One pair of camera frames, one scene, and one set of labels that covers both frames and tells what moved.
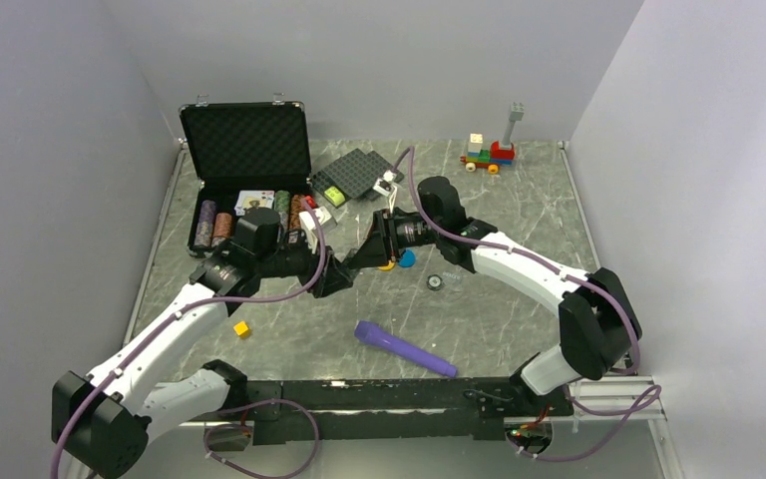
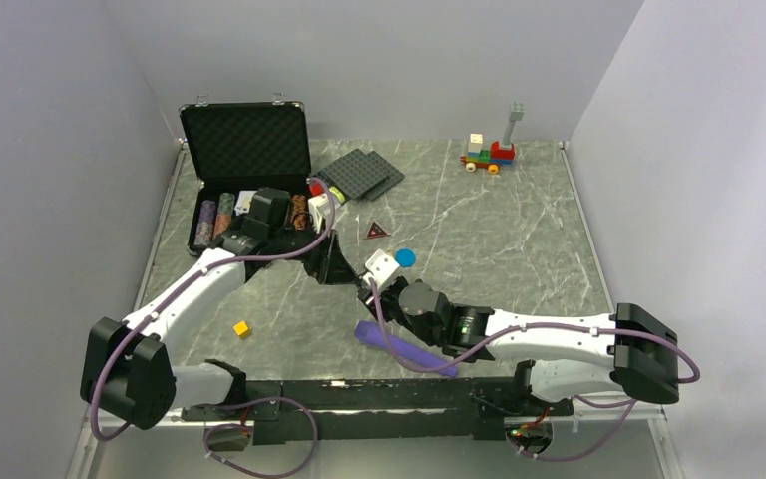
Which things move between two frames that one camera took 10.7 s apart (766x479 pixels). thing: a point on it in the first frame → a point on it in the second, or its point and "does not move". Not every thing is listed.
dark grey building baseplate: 352,174 does not move
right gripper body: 391,234 → 388,296
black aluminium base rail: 431,409 does not move
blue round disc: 407,258 does not move
